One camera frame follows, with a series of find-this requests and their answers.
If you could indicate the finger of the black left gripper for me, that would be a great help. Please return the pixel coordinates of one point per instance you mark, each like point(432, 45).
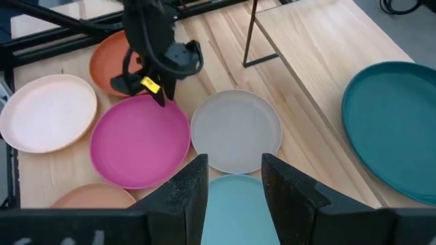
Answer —
point(160, 97)
point(126, 85)

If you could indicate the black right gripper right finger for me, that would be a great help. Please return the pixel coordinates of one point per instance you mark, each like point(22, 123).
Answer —
point(289, 200)

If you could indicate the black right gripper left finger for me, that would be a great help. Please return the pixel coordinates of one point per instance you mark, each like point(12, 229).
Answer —
point(184, 200)

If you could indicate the magenta plate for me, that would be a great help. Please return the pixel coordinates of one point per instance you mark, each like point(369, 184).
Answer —
point(139, 143)

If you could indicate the grey plate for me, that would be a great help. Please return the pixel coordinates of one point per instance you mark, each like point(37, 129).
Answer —
point(235, 131)

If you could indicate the pale pink plate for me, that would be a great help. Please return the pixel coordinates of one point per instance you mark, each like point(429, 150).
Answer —
point(47, 114)

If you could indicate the peach plate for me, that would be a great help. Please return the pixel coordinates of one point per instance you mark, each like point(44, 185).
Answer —
point(95, 197)

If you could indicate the yellow tag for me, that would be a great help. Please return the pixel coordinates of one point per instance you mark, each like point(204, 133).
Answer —
point(150, 85)

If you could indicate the orange bowl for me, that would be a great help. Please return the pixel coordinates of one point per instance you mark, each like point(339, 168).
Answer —
point(105, 64)

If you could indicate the light blue plate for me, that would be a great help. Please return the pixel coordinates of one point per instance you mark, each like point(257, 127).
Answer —
point(235, 211)

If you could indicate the dark maroon plate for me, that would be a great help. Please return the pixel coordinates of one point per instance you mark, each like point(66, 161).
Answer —
point(395, 129)

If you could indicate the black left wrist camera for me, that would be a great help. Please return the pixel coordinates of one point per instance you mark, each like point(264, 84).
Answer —
point(184, 56)

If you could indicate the black metal table frame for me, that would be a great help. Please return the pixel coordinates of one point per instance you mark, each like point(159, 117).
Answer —
point(37, 51)

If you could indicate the wooden shelf black metal frame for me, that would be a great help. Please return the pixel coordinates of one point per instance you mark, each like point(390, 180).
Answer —
point(323, 51)

